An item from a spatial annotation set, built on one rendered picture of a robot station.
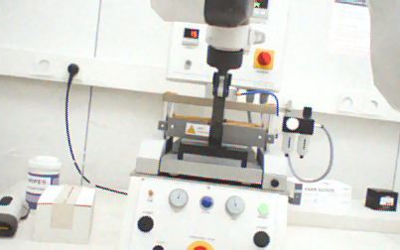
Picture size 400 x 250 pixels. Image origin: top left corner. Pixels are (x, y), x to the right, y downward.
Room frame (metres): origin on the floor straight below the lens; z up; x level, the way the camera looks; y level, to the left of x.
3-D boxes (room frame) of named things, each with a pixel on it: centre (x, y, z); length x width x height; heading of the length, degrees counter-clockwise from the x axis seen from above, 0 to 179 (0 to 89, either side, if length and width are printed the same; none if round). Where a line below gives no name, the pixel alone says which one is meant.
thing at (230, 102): (1.20, -0.07, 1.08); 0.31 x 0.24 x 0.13; 87
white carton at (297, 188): (1.59, -0.43, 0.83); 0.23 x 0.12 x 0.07; 109
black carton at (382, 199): (1.61, -0.67, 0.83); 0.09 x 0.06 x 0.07; 105
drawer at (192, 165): (1.12, -0.04, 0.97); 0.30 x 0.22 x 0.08; 177
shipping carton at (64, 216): (1.09, 0.29, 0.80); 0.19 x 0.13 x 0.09; 7
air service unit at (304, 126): (1.28, -0.27, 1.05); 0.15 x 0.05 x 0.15; 87
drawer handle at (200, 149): (0.98, -0.04, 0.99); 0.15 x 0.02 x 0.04; 87
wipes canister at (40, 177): (1.24, 0.41, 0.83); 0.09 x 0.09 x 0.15
